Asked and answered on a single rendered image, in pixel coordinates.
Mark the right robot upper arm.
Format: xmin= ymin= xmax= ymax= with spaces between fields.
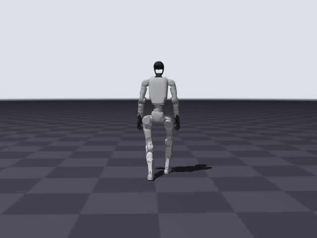
xmin=167 ymin=79 xmax=178 ymax=103

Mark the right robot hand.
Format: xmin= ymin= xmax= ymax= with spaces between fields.
xmin=174 ymin=115 xmax=180 ymax=130

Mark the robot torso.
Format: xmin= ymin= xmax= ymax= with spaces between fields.
xmin=149 ymin=77 xmax=168 ymax=123

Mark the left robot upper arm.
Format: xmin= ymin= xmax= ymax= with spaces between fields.
xmin=139 ymin=79 xmax=149 ymax=103

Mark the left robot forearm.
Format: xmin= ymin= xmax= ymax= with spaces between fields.
xmin=137 ymin=102 xmax=144 ymax=118

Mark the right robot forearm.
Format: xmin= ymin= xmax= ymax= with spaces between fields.
xmin=172 ymin=102 xmax=179 ymax=118

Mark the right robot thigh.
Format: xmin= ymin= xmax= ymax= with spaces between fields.
xmin=163 ymin=115 xmax=173 ymax=147

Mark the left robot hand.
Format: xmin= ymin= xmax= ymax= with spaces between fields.
xmin=137 ymin=115 xmax=143 ymax=130

